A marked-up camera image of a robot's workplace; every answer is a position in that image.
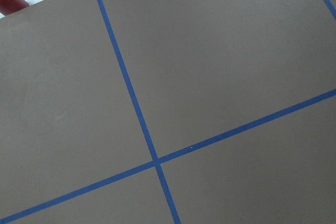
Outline dark red cylinder bottle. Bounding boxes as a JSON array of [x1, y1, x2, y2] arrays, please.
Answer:
[[1, 0, 29, 16]]

